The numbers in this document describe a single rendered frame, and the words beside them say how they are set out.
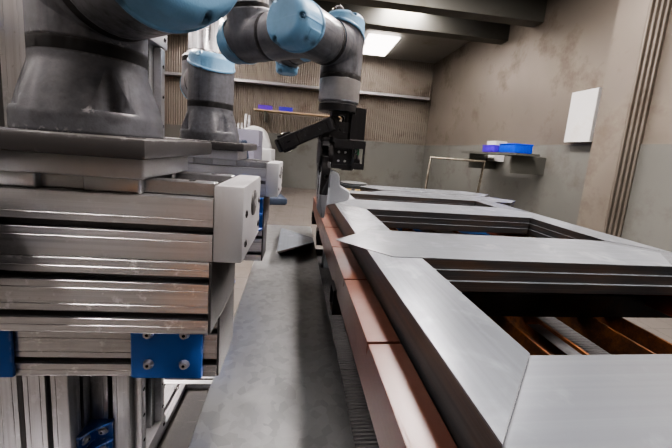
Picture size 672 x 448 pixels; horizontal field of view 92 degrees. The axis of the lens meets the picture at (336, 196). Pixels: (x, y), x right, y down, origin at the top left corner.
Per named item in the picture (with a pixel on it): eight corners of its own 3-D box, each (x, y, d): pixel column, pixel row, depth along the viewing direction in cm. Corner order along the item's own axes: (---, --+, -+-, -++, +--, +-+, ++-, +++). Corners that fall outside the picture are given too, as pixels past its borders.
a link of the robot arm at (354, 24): (311, 10, 56) (338, 27, 63) (307, 76, 57) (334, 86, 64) (350, 2, 52) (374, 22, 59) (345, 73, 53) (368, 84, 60)
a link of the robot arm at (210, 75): (189, 98, 79) (190, 40, 77) (183, 102, 90) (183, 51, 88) (239, 105, 85) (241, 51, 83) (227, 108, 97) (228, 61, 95)
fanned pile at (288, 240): (310, 232, 139) (310, 223, 138) (315, 265, 101) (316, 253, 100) (281, 230, 137) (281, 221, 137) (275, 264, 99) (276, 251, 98)
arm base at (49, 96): (-38, 124, 32) (-47, 16, 30) (71, 131, 47) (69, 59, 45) (125, 137, 33) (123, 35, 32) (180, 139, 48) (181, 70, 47)
